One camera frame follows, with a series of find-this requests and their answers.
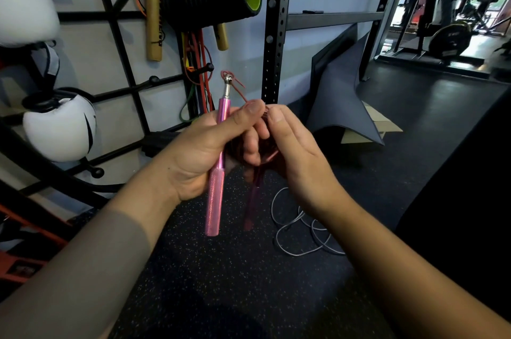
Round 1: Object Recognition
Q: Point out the black exercise machine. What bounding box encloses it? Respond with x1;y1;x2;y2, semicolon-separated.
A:
391;0;511;68

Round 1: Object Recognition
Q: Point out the small white boxing glove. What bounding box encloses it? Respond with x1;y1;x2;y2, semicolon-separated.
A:
22;89;98;163

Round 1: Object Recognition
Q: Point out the pink jump rope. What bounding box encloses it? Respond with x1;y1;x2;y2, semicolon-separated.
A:
204;70;281;238

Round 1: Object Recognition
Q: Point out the person's left hand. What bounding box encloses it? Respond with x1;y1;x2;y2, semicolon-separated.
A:
159;99;270;204

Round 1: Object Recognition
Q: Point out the person's right hand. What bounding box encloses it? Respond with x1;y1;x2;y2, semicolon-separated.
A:
255;104;341;220

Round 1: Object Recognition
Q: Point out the flat cardboard piece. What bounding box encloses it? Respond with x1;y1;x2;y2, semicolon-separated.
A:
340;101;403;145

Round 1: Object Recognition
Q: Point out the orange strap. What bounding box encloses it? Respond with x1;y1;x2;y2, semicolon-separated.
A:
0;203;69;284

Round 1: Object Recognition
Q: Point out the long gold stick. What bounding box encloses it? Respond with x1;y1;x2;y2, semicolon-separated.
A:
143;0;164;62

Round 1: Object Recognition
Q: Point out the red resistance bands bundle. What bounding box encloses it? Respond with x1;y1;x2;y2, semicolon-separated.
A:
175;0;215;124

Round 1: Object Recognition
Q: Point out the person's right forearm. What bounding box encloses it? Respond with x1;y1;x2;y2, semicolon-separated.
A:
319;198;511;339

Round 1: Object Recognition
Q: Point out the person's left forearm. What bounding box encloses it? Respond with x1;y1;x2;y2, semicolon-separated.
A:
0;187;181;339

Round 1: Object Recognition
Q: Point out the white jump rope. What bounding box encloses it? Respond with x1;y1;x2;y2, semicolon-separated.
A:
270;187;347;258

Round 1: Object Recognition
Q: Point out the large white boxing glove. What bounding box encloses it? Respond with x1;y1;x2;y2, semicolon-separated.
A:
0;0;61;49

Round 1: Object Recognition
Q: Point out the small black foam roller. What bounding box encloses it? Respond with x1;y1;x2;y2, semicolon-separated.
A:
142;131;181;158

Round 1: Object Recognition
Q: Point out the short gold stick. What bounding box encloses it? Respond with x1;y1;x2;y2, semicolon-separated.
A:
198;0;229;52

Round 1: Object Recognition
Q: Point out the grey folded floor mat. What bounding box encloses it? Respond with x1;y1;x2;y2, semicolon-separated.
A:
306;24;385;147

